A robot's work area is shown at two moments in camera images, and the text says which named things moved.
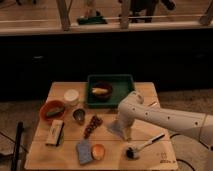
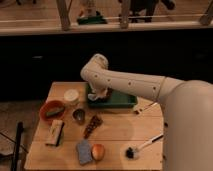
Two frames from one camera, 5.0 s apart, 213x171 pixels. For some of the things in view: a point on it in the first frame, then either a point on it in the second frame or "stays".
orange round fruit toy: x=98 y=152 stays
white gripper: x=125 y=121 → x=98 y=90
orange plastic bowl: x=53 y=110 stays
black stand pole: x=15 y=164 stays
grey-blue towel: x=117 y=128 → x=95 y=97
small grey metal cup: x=79 y=115 stays
